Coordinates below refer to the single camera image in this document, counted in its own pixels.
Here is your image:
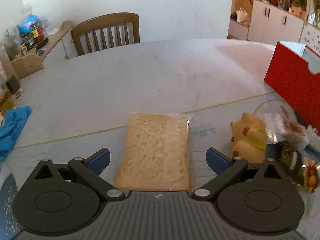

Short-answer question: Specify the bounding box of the bagged bread slice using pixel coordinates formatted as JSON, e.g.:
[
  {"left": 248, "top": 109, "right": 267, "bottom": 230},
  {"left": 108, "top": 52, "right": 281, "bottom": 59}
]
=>
[{"left": 116, "top": 113, "right": 191, "bottom": 191}]

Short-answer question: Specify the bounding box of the wooden side shelf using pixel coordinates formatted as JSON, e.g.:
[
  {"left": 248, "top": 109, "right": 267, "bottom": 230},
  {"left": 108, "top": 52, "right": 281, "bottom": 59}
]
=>
[{"left": 11, "top": 21, "right": 74, "bottom": 80}]

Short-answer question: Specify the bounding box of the white storage cabinet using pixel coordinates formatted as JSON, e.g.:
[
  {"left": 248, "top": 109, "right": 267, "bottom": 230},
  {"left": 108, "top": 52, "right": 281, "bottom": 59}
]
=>
[{"left": 247, "top": 0, "right": 319, "bottom": 54}]

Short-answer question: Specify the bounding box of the red cardboard box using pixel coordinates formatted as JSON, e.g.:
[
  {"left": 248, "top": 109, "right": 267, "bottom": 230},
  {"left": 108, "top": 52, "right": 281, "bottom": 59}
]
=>
[{"left": 264, "top": 42, "right": 319, "bottom": 129}]

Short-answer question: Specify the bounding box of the glass jar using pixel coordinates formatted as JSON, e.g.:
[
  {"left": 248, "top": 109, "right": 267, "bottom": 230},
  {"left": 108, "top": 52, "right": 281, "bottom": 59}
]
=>
[{"left": 1, "top": 46, "right": 23, "bottom": 99}]

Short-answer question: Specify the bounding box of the blue cloth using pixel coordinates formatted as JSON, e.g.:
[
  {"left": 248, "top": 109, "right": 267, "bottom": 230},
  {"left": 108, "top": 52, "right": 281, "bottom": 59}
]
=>
[{"left": 0, "top": 106, "right": 31, "bottom": 163}]

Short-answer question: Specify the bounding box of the orange lion toy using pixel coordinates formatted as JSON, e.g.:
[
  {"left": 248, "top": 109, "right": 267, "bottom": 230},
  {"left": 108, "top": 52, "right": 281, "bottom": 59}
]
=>
[{"left": 303, "top": 158, "right": 319, "bottom": 193}]

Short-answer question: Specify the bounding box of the clear bag of snacks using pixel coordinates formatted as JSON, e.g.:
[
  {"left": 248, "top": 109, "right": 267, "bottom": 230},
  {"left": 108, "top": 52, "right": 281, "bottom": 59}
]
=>
[{"left": 270, "top": 114, "right": 319, "bottom": 152}]

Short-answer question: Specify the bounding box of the yellow pig plush toy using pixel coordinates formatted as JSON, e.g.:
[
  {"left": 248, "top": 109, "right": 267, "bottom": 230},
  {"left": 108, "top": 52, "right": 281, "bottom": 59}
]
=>
[{"left": 230, "top": 112, "right": 267, "bottom": 164}]

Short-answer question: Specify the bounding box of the brown wooden chair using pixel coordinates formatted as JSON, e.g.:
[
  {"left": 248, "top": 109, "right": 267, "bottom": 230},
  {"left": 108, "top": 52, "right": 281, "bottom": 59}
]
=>
[{"left": 71, "top": 12, "right": 140, "bottom": 56}]

